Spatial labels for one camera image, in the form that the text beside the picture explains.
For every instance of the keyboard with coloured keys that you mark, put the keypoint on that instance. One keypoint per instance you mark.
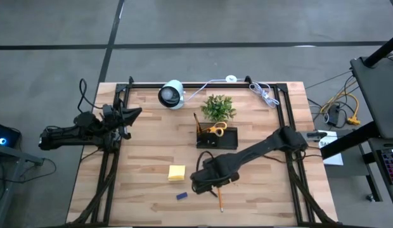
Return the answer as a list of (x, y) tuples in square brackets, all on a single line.
[(391, 164)]

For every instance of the computer with blue light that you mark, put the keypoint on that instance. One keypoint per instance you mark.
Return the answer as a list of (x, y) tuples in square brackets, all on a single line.
[(9, 136)]

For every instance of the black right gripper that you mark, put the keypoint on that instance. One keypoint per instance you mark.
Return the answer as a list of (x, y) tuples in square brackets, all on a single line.
[(215, 171)]

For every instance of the orange pencil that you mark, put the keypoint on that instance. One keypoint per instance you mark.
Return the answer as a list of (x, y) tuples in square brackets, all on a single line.
[(220, 202), (199, 128), (196, 122)]

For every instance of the blue eraser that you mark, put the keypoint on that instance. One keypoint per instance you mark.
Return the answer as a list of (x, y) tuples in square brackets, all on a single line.
[(182, 196)]

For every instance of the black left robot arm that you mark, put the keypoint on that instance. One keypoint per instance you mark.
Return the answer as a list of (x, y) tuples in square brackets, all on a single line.
[(66, 136)]

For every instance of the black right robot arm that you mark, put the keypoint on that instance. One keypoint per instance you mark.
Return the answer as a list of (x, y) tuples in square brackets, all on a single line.
[(263, 147)]

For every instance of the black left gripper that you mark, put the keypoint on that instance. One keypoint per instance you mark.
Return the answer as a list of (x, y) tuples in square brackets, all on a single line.
[(112, 118)]

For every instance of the white paper sheet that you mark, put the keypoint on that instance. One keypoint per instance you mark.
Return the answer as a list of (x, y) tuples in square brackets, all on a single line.
[(334, 158)]

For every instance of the grey side table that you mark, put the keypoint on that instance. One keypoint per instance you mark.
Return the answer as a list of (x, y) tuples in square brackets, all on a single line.
[(16, 155)]

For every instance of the black slanted pole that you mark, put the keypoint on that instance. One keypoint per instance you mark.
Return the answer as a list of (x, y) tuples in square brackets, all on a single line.
[(382, 50)]

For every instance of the black power adapter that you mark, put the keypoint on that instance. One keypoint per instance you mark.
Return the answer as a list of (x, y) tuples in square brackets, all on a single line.
[(334, 115)]

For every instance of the green plant in white pot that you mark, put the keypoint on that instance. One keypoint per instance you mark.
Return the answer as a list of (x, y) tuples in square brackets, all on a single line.
[(218, 107)]

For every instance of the white round camera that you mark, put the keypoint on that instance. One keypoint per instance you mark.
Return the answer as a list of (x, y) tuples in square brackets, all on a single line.
[(179, 95)]

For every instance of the black mesh desk organizer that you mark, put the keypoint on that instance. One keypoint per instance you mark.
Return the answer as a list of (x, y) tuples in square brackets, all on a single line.
[(228, 139)]

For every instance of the yellow sticky note pad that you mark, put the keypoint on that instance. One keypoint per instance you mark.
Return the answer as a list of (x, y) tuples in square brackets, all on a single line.
[(176, 173)]

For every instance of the black side desk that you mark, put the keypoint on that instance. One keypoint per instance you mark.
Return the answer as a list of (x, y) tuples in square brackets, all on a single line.
[(380, 95)]

